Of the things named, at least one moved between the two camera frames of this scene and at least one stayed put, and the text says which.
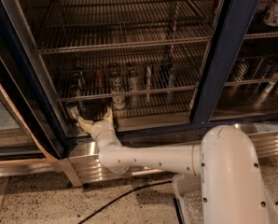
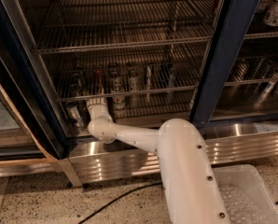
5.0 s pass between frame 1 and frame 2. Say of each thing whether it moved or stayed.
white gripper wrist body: moved
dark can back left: stayed
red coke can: stayed
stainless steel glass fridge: stayed
